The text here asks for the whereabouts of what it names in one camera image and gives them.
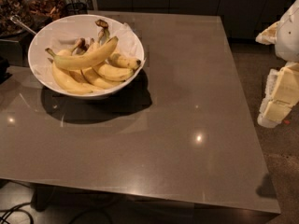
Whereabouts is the glass bowl with snacks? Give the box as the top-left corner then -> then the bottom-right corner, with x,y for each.
0,0 -> 34,37

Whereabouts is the spotted yellow banana right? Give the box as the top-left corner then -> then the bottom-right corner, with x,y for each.
108,53 -> 141,70

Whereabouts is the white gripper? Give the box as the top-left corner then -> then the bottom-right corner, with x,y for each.
255,0 -> 299,128

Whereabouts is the dark tray with food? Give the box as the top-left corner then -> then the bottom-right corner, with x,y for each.
26,0 -> 65,21

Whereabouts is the black wire basket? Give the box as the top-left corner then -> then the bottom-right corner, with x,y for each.
64,2 -> 87,16

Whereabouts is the black floor cable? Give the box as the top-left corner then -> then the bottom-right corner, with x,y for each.
0,201 -> 36,224

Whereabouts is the white ceramic bowl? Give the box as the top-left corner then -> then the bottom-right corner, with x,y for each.
28,14 -> 146,100

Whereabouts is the metal spoon handle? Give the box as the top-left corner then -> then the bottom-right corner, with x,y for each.
10,15 -> 36,35

